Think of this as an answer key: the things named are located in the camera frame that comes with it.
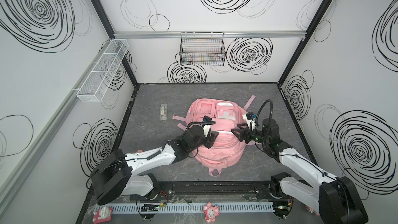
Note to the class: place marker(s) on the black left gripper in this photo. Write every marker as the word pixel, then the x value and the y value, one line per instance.
pixel 210 138

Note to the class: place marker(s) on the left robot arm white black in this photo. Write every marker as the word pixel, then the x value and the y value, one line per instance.
pixel 125 174

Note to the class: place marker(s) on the white slotted cable duct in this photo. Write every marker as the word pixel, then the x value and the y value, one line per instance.
pixel 195 208

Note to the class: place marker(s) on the black wire wall basket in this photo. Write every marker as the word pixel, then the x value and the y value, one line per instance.
pixel 202 48

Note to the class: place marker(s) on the pink white toy left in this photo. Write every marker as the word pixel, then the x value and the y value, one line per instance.
pixel 102 215

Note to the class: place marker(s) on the pink plush toy centre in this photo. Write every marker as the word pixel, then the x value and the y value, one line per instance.
pixel 211 212

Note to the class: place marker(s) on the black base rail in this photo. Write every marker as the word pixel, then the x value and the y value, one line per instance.
pixel 261 190

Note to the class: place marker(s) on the clear plastic pen case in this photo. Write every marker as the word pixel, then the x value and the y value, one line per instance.
pixel 163 112

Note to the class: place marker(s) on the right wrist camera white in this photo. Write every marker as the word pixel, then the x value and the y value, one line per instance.
pixel 248 119

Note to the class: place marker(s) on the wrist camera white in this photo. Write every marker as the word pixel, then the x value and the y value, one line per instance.
pixel 248 119
pixel 207 122

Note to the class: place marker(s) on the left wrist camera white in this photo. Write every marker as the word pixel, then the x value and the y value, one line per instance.
pixel 207 122

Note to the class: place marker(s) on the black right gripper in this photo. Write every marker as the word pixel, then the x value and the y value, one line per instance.
pixel 245 134

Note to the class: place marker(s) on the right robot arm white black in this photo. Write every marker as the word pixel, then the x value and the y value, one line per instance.
pixel 334 198

